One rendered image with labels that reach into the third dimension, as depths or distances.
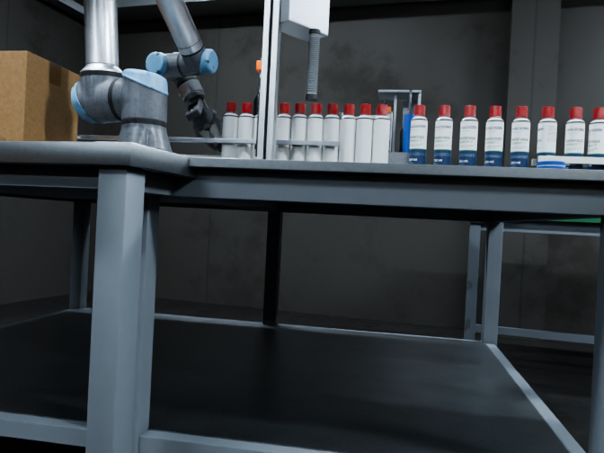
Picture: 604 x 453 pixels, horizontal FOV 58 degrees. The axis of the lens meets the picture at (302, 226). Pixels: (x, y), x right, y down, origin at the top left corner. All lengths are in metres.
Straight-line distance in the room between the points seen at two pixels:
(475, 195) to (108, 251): 0.71
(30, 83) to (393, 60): 3.11
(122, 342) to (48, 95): 0.88
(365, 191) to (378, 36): 3.34
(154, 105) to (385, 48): 3.06
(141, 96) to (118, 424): 0.81
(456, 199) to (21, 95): 1.14
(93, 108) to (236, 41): 3.24
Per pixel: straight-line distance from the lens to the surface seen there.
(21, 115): 1.65
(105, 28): 1.64
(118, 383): 1.07
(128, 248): 1.04
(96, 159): 1.04
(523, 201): 1.15
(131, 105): 1.50
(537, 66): 4.12
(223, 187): 1.19
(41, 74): 1.71
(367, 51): 4.39
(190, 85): 1.90
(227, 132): 1.82
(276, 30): 1.71
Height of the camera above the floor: 0.71
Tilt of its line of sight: level
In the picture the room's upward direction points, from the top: 3 degrees clockwise
